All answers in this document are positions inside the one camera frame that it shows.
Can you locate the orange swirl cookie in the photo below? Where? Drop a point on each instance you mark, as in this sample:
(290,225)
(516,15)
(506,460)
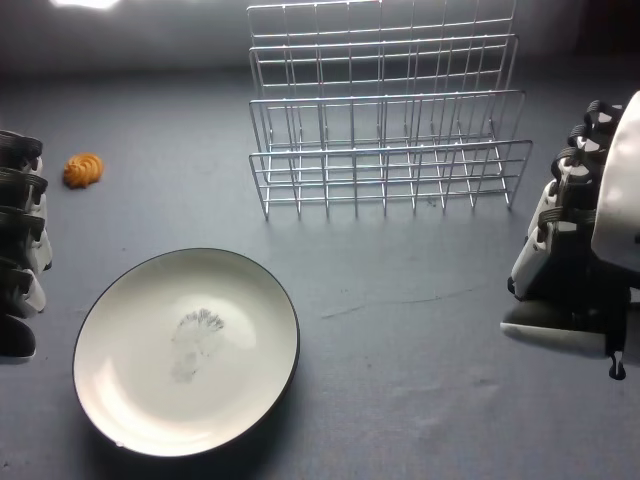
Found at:
(84,171)

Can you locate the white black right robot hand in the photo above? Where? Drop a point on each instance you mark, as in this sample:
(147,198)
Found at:
(617,190)

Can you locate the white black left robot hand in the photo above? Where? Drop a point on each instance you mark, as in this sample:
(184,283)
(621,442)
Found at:
(20,240)

